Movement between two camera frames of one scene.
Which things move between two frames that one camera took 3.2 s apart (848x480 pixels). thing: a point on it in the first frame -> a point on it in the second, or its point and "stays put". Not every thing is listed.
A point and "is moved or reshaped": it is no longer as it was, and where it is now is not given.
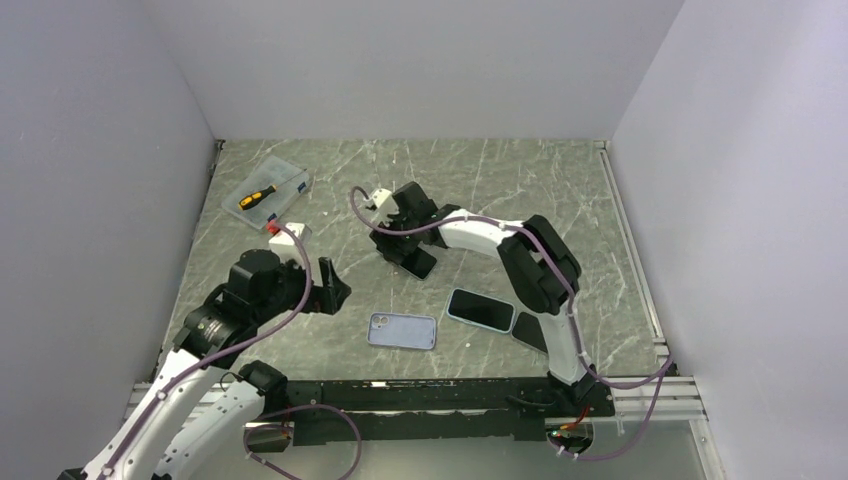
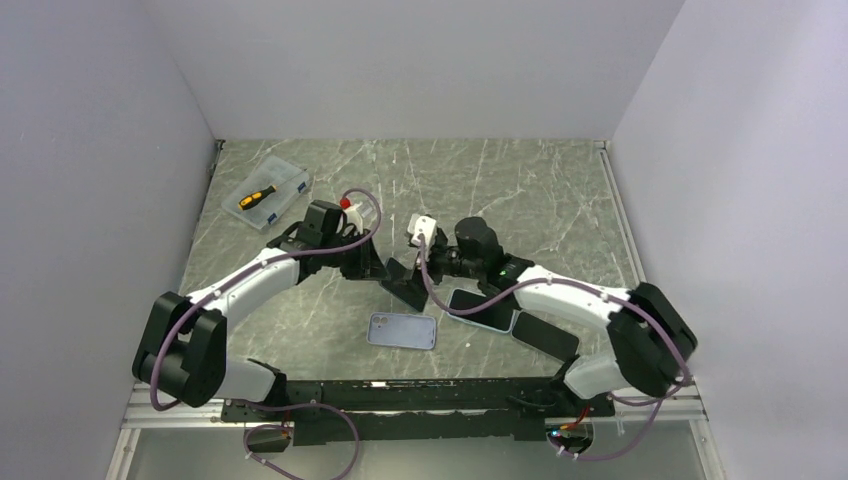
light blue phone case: x=481 y=310 stays put
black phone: x=481 y=309 stays put
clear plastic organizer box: x=266 y=192 stays put
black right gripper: x=384 y=240 -> x=430 y=265
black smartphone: x=528 y=329 stays put
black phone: x=418 y=263 is moved or reshaped
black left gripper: x=329 y=297 -> x=368 y=265
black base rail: x=338 y=411 stays put
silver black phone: x=527 y=329 stays put
